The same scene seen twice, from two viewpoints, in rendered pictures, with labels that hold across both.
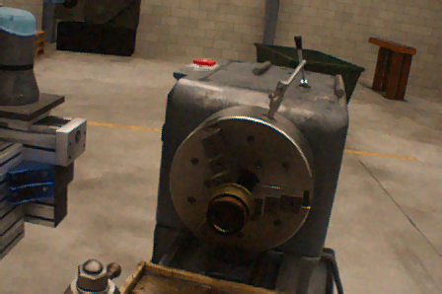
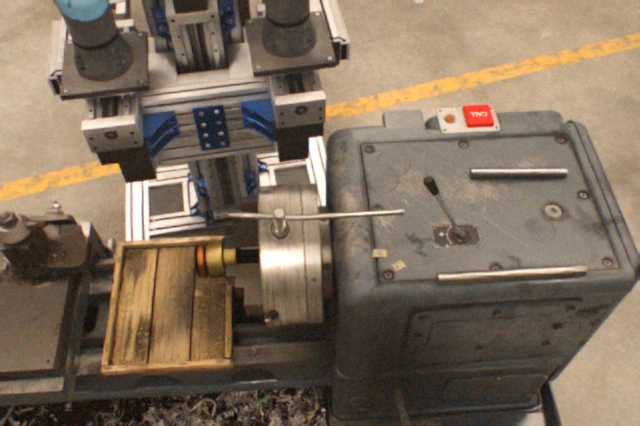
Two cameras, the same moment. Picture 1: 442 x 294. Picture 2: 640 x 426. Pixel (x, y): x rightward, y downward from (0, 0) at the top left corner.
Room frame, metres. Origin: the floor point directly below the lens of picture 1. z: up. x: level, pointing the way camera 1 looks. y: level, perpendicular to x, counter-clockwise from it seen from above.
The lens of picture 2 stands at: (0.93, -0.83, 2.29)
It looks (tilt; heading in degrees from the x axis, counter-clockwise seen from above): 55 degrees down; 75
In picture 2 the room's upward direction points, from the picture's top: straight up
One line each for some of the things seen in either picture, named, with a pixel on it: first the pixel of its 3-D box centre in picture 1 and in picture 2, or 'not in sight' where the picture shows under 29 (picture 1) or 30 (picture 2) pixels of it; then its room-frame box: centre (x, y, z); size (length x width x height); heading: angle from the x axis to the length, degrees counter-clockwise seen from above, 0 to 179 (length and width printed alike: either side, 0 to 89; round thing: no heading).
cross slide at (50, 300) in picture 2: not in sight; (36, 291); (0.46, 0.06, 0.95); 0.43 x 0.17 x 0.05; 79
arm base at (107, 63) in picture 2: not in sight; (99, 46); (0.71, 0.58, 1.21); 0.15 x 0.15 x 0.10
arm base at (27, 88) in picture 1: (11, 80); (288, 24); (1.21, 0.54, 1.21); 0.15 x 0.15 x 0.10
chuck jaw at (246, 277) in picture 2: (279, 199); (252, 291); (0.96, -0.15, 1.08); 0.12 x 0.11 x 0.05; 79
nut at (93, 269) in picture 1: (93, 273); (6, 217); (0.47, 0.12, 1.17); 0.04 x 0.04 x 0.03
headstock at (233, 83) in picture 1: (259, 140); (458, 242); (1.45, -0.14, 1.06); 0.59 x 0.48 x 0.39; 169
